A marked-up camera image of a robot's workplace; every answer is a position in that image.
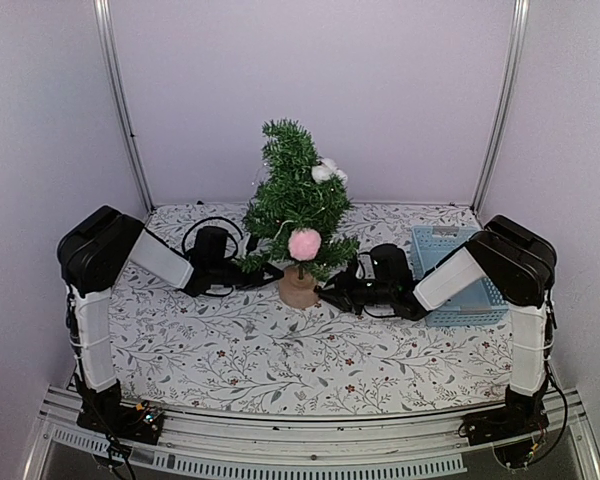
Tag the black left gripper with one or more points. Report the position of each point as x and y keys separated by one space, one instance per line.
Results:
x=258 y=275

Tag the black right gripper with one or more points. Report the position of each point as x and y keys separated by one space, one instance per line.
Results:
x=342 y=294

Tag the pink pompom ornament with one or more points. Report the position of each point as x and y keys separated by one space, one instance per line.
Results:
x=304 y=244

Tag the small green christmas tree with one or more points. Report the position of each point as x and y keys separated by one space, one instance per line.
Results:
x=289 y=199

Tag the white cotton berry sprig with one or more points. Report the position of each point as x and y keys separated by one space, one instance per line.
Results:
x=326 y=169

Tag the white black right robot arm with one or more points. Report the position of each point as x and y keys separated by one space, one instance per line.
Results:
x=520 y=265

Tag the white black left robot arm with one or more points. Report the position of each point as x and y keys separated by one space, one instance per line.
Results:
x=93 y=255

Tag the floral patterned table mat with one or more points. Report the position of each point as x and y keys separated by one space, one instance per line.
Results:
x=249 y=352

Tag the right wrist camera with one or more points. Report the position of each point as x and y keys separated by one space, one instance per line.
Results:
x=365 y=267

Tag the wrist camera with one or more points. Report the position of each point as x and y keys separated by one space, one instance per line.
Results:
x=252 y=243
x=365 y=267

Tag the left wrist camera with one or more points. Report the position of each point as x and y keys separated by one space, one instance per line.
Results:
x=252 y=243

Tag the aluminium front rail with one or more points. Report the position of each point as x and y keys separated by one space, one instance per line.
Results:
x=201 y=444

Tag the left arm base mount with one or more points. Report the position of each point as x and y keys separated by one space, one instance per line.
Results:
x=142 y=423

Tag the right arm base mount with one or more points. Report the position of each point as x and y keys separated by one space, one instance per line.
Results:
x=526 y=434

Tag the left aluminium frame post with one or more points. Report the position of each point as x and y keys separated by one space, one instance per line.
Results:
x=106 y=34

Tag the aluminium frame post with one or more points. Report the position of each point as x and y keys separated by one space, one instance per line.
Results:
x=511 y=67
x=106 y=34

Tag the right aluminium frame post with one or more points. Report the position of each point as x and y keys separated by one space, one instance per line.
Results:
x=511 y=67

